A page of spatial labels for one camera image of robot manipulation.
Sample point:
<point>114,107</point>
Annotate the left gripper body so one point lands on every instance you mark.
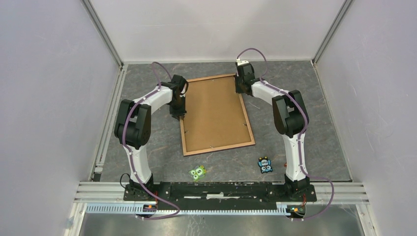
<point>178,108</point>

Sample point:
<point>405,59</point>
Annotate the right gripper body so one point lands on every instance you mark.
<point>238,81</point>

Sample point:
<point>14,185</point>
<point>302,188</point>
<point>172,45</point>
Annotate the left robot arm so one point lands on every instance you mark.
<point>133,130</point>

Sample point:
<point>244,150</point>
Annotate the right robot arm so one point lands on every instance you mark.
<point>290,120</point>

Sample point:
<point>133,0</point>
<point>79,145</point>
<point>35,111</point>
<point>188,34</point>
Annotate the green owl sticker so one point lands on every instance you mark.
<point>198,172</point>

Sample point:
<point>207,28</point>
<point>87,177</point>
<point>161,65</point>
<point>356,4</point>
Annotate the blue owl sticker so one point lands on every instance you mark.
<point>265,165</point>

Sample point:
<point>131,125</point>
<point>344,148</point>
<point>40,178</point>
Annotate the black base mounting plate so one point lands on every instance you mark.
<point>217,195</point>

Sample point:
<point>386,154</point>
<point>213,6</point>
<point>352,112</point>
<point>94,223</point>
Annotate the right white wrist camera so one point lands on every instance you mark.
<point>240,62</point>

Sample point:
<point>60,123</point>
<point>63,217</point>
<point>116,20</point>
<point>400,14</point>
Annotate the white slotted cable duct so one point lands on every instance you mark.
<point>150,210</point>

